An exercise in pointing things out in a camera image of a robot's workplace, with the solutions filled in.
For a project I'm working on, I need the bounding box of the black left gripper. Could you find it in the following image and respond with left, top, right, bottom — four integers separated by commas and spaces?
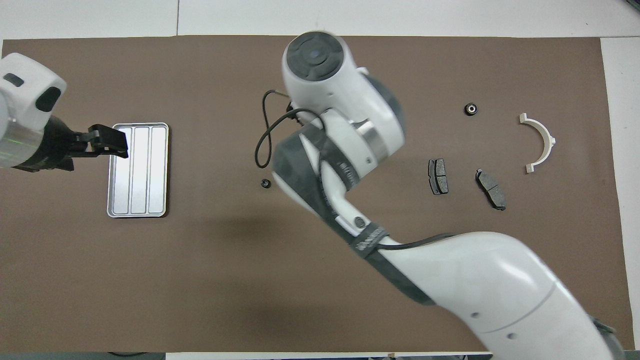
11, 116, 130, 174

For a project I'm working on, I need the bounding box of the silver metal tray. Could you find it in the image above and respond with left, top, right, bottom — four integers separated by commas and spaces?
106, 122, 170, 219

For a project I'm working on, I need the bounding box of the brown table mat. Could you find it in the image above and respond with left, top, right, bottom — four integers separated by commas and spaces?
0, 36, 636, 353

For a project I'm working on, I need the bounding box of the short dark brake pad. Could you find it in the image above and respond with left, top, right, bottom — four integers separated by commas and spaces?
428, 158, 449, 195

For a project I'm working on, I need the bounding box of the long grey brake pad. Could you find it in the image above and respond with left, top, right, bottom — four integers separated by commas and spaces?
475, 169, 507, 211

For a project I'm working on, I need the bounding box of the white half-ring bracket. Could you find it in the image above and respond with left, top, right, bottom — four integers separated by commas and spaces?
519, 113, 557, 174

